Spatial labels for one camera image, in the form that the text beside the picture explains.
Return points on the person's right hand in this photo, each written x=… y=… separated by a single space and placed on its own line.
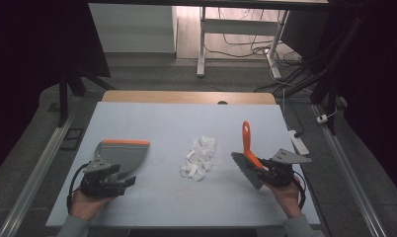
x=287 y=200

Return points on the pile of white paper scraps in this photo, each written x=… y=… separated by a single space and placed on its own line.
x=199 y=159

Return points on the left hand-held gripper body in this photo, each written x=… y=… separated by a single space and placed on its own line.
x=96 y=184

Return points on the person's left hand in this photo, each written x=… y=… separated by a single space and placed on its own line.
x=86 y=205

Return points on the black floor socket cover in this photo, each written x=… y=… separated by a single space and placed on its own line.
x=72 y=139

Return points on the light blue table mat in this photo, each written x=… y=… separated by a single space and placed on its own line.
x=186 y=204

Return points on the white power strip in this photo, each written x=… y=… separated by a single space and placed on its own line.
x=298 y=142

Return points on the aluminium rail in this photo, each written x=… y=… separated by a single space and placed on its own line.
x=348 y=174
x=35 y=174

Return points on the grey dustpan with orange edge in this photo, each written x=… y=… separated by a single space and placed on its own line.
x=127 y=158

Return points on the black metal stand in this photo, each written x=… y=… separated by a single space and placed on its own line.
x=328 y=79
x=65 y=95

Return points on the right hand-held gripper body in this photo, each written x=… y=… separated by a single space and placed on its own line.
x=285 y=166

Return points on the small white plug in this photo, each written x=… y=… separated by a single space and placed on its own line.
x=322 y=118

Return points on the dark curtain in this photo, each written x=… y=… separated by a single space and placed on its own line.
x=377 y=82
x=32 y=65

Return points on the white desk frame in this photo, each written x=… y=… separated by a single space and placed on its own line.
x=239 y=27

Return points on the white cabinet panel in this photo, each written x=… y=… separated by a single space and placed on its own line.
x=132 y=28

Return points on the wooden table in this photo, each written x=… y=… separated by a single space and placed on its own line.
x=173 y=97

